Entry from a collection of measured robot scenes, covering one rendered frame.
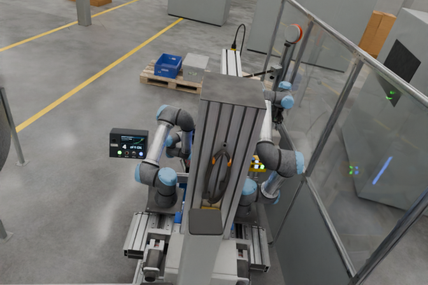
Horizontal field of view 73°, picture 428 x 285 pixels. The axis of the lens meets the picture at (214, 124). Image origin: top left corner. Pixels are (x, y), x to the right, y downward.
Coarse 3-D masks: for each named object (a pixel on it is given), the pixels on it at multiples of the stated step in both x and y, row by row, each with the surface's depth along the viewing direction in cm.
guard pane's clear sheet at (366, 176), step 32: (320, 32) 233; (320, 64) 229; (352, 64) 189; (320, 96) 226; (352, 96) 186; (384, 96) 158; (288, 128) 281; (320, 128) 222; (352, 128) 183; (384, 128) 157; (416, 128) 136; (320, 160) 218; (352, 160) 181; (384, 160) 155; (416, 160) 135; (320, 192) 214; (352, 192) 179; (384, 192) 153; (416, 192) 134; (352, 224) 176; (384, 224) 151; (352, 256) 174
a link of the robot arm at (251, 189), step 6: (246, 180) 183; (252, 180) 184; (246, 186) 179; (252, 186) 179; (258, 186) 181; (246, 192) 176; (252, 192) 177; (258, 192) 179; (240, 198) 181; (246, 198) 179; (252, 198) 179; (246, 204) 183
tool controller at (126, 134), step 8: (112, 128) 211; (112, 136) 203; (120, 136) 203; (128, 136) 204; (136, 136) 205; (144, 136) 206; (112, 144) 205; (120, 144) 206; (128, 144) 206; (136, 144) 207; (144, 144) 208; (112, 152) 207; (136, 152) 209; (144, 152) 210
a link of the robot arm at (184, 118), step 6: (180, 114) 189; (186, 114) 190; (180, 120) 189; (186, 120) 190; (192, 120) 194; (180, 126) 193; (186, 126) 192; (192, 126) 195; (186, 132) 198; (186, 138) 203; (186, 144) 208; (180, 150) 220; (186, 150) 213; (180, 156) 220; (186, 156) 219
